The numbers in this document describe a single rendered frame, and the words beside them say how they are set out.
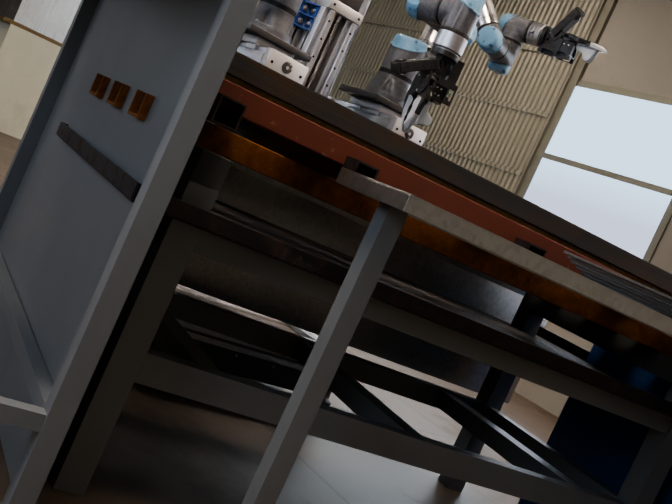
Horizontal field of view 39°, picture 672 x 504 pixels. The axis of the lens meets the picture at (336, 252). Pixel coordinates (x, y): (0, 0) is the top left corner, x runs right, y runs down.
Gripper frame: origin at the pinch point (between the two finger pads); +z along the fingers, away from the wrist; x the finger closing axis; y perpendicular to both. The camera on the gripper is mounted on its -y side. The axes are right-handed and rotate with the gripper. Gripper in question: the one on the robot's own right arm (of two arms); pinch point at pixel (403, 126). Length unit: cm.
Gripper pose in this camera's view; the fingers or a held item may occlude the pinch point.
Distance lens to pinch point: 225.6
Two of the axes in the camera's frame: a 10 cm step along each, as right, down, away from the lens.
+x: -4.1, -2.4, 8.8
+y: 8.1, 3.4, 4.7
